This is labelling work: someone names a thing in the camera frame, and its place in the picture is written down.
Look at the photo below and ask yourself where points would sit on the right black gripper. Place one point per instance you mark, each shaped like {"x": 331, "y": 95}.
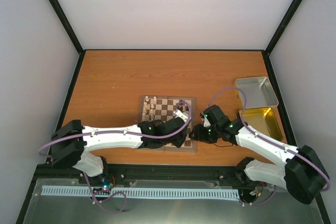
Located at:
{"x": 199, "y": 135}

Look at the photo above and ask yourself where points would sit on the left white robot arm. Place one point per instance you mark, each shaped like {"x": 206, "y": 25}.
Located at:
{"x": 74, "y": 143}

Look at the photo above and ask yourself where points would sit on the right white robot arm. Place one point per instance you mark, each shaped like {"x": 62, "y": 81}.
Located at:
{"x": 238, "y": 133}

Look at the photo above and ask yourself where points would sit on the row of white chess pieces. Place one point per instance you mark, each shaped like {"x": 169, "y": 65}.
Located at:
{"x": 148, "y": 107}

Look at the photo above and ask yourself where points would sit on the wooden folding chess board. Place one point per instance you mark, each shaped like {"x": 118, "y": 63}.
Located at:
{"x": 165, "y": 107}

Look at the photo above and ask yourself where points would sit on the gold tin box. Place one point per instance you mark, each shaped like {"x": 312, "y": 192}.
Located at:
{"x": 264, "y": 120}

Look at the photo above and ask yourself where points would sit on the silver tin lid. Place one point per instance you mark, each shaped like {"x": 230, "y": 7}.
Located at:
{"x": 258, "y": 91}

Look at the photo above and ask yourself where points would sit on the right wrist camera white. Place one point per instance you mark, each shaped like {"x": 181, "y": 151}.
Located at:
{"x": 205, "y": 120}

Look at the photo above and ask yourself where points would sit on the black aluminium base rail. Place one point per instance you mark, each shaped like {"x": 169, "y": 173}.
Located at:
{"x": 168, "y": 174}

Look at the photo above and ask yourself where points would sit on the light blue cable duct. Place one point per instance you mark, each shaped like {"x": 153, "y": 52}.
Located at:
{"x": 142, "y": 193}

